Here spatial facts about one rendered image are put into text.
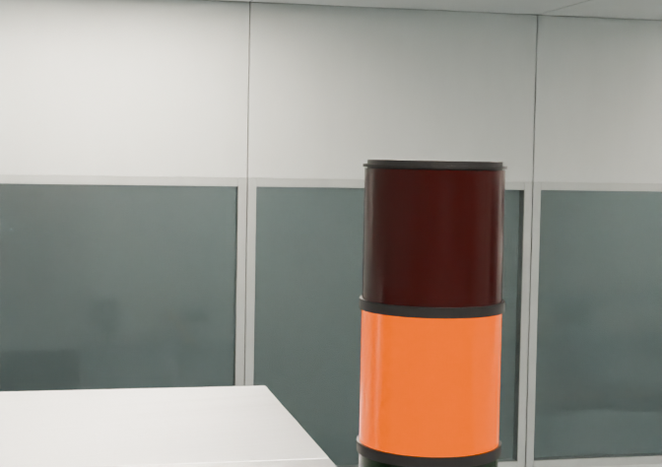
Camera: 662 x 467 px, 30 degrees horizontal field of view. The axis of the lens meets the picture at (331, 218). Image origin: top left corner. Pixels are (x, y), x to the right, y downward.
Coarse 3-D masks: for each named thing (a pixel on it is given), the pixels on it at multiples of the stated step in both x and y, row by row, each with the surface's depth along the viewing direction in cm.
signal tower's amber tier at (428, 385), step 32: (384, 320) 41; (416, 320) 41; (448, 320) 41; (480, 320) 41; (384, 352) 42; (416, 352) 41; (448, 352) 41; (480, 352) 41; (384, 384) 42; (416, 384) 41; (448, 384) 41; (480, 384) 41; (384, 416) 42; (416, 416) 41; (448, 416) 41; (480, 416) 41; (384, 448) 42; (416, 448) 41; (448, 448) 41; (480, 448) 42
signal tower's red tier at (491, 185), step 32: (384, 192) 41; (416, 192) 41; (448, 192) 41; (480, 192) 41; (384, 224) 41; (416, 224) 41; (448, 224) 41; (480, 224) 41; (384, 256) 41; (416, 256) 41; (448, 256) 41; (480, 256) 41; (384, 288) 41; (416, 288) 41; (448, 288) 41; (480, 288) 41
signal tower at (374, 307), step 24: (408, 168) 41; (432, 168) 41; (456, 168) 41; (480, 168) 41; (504, 168) 42; (384, 312) 41; (408, 312) 41; (432, 312) 41; (456, 312) 41; (480, 312) 41; (384, 456) 42; (408, 456) 41; (480, 456) 41
